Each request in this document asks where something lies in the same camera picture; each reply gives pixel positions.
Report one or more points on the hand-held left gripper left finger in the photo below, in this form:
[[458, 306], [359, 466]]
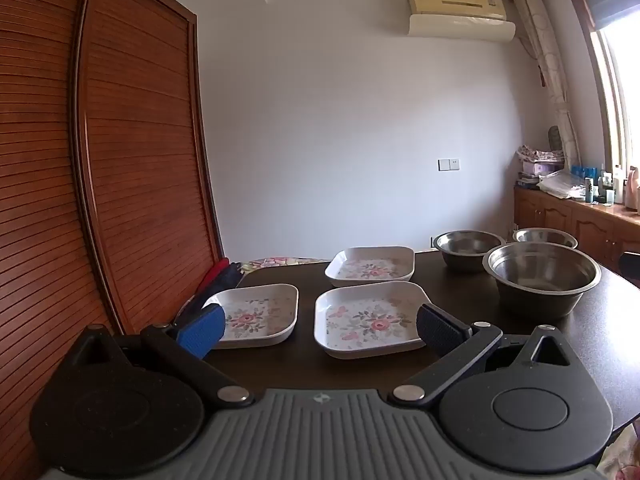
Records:
[[202, 331]]

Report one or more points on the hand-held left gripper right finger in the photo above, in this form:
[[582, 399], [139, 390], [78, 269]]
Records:
[[440, 332]]

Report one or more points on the white floral square plate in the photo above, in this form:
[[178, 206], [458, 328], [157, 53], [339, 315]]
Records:
[[370, 266], [260, 317], [367, 325]]

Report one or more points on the small steel bowl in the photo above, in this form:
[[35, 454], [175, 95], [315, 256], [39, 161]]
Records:
[[467, 250]]

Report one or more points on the large steel bowl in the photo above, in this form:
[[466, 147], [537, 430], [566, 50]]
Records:
[[540, 272]]

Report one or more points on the medium steel bowl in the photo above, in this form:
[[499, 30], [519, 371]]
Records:
[[545, 237]]

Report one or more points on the red and dark cloth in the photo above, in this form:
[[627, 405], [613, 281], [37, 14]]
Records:
[[215, 280]]

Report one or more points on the floral bed cover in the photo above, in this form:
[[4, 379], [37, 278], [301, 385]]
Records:
[[280, 262]]

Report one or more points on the wooden low cabinet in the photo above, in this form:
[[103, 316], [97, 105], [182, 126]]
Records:
[[575, 225]]

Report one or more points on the clear plastic bag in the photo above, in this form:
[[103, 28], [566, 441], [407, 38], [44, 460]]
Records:
[[560, 184]]

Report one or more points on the stack of boxes and papers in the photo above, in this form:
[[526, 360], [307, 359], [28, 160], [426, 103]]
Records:
[[537, 165]]

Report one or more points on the wooden slatted wardrobe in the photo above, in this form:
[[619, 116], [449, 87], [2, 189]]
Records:
[[100, 160]]

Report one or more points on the person's floral clothing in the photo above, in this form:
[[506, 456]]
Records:
[[622, 455]]

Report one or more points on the row of bottles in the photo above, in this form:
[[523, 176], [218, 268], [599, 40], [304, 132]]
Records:
[[607, 185]]

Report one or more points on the grey rounded object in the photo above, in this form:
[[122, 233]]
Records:
[[554, 137]]

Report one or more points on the patterned curtain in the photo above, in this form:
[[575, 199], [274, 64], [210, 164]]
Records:
[[547, 70]]

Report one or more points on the window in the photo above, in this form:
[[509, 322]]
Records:
[[617, 85]]

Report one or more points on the white wall switch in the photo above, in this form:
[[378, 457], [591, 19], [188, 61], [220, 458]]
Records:
[[448, 164]]

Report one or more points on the wall air conditioner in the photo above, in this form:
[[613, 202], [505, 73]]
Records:
[[462, 15]]

